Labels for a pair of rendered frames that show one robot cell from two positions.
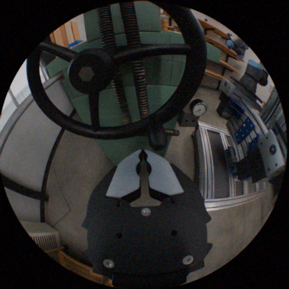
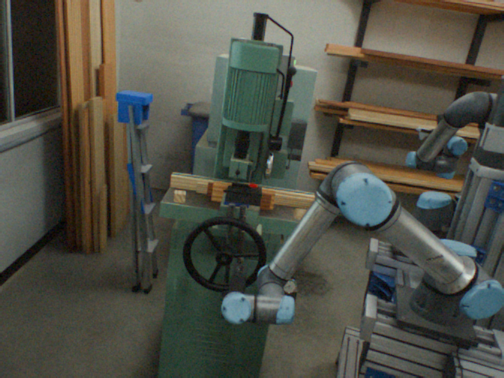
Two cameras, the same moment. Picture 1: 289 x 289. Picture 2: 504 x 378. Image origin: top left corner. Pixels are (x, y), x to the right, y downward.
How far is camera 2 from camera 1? 1.36 m
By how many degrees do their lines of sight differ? 38
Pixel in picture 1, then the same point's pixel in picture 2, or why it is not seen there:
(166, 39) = not seen: hidden behind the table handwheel
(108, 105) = (206, 269)
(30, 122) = not seen: outside the picture
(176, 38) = (272, 223)
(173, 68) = (268, 247)
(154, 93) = (250, 268)
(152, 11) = (253, 220)
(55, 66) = (172, 211)
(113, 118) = not seen: hidden behind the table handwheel
